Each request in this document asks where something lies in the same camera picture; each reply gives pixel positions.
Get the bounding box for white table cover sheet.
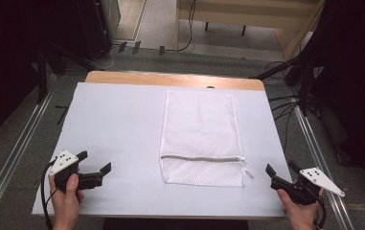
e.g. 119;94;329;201
31;81;295;219

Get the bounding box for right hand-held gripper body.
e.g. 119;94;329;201
269;166;347;206

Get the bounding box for person's right hand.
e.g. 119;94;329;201
276;187;326;230

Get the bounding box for black curtain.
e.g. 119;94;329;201
0;0;85;150
298;0;365;196

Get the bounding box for light wooden bench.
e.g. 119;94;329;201
174;0;328;61

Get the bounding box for dark cabinet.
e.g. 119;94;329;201
74;0;123;61

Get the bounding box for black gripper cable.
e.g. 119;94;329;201
40;157;59;230
310;191;328;230

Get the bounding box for black floor cable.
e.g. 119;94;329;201
162;0;197;54

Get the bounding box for white floor cable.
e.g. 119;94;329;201
88;43;121;71

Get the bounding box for metal floor rail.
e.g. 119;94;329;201
0;90;57;223
292;95;356;230

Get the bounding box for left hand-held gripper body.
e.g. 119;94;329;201
49;149;103;195

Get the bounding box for bundle of black floor cables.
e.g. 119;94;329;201
266;60;300;152

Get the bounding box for person's left hand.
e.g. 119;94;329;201
48;172;86;230

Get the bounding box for wooden table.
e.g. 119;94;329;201
84;70;266;92

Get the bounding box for white mesh laundry bag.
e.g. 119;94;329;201
158;90;255;188

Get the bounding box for black metal stand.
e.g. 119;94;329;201
251;52;317;118
35;42;92;104

